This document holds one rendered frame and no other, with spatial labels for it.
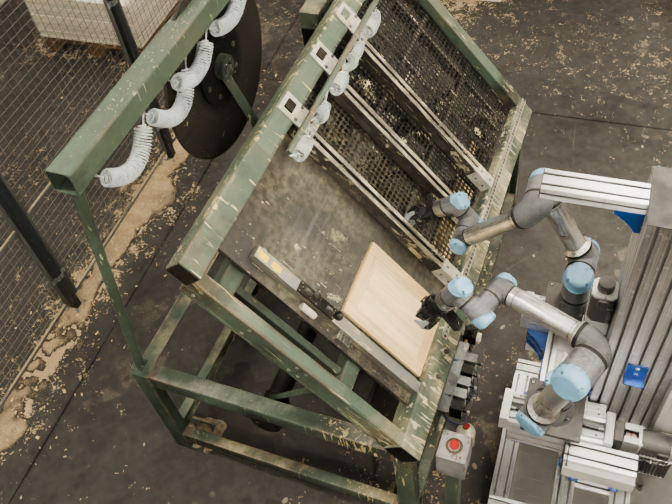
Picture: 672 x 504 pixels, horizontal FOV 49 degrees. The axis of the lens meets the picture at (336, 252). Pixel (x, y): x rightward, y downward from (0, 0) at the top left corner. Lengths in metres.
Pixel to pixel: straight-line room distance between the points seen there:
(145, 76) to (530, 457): 2.50
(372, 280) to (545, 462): 1.32
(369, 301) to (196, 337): 1.76
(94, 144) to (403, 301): 1.48
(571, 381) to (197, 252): 1.28
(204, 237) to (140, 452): 2.02
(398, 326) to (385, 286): 0.18
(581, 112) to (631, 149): 0.48
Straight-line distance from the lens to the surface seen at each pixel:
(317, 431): 3.31
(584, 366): 2.44
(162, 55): 2.81
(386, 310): 3.19
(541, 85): 5.96
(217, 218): 2.66
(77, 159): 2.51
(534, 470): 3.86
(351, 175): 3.19
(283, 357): 2.80
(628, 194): 2.40
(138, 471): 4.34
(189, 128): 3.13
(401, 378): 3.16
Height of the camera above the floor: 3.75
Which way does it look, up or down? 51 degrees down
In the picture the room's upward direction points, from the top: 10 degrees counter-clockwise
